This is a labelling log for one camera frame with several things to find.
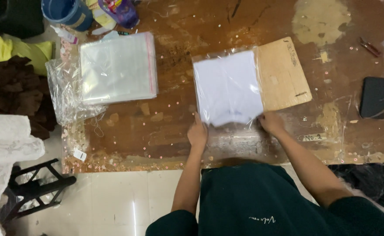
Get black smartphone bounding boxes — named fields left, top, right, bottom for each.
left=359, top=77, right=384, bottom=120

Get brown cardboard sheet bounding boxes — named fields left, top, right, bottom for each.
left=256, top=36, right=313, bottom=112

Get red-handled thread snips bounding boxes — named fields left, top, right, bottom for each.
left=359, top=37, right=382, bottom=58

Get clear bag with white garment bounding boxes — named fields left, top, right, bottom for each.
left=191, top=46, right=265, bottom=128

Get white plastic sack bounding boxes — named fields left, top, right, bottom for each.
left=0, top=114, right=45, bottom=236

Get black wooden stool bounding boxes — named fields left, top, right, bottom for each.
left=0, top=159, right=77, bottom=225

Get dark green cloth bundle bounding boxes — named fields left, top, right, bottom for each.
left=0, top=0, right=45, bottom=39

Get black fabric heap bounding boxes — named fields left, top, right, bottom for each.
left=328, top=162, right=384, bottom=214

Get person's left hand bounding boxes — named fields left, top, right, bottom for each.
left=187, top=112, right=208, bottom=149

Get small white paper tag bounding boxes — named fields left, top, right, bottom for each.
left=73, top=149, right=87, bottom=162

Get person's right hand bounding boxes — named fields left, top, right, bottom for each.
left=258, top=111, right=286, bottom=136

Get small white glue bottle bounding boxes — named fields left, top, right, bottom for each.
left=50, top=25, right=79, bottom=45

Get yellow and white cloth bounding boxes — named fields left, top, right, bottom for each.
left=86, top=0, right=118, bottom=36

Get pile of brown fabric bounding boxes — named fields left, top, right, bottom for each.
left=0, top=29, right=58, bottom=141

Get crumpled clear plastic wrapper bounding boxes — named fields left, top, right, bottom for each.
left=45, top=58, right=108, bottom=126

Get stack of clear plastic bags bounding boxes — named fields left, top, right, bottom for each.
left=79, top=31, right=159, bottom=105

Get purple plastic bag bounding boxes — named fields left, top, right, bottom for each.
left=98, top=0, right=140, bottom=29

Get blue plastic bucket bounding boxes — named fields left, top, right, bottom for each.
left=41, top=0, right=94, bottom=32

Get person's dark green shirt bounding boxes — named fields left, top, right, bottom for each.
left=145, top=163, right=384, bottom=236

